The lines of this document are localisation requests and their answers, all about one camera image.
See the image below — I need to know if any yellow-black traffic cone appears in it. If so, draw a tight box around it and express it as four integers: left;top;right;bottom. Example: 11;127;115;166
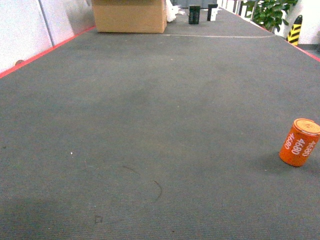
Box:
286;15;303;46

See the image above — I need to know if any black and white box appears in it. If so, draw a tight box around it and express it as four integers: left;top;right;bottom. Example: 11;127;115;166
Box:
207;3;219;22

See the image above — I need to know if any green potted plant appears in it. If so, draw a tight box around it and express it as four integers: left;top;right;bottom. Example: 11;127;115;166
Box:
243;0;298;33

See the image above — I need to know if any black ribbed box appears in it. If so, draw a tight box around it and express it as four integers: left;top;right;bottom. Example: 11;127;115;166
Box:
188;5;201;25

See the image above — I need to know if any red metal table frame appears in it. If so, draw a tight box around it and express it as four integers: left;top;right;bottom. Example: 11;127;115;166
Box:
0;25;96;78

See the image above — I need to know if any large open cardboard box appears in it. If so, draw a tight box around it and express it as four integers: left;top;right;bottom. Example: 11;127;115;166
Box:
92;0;167;34

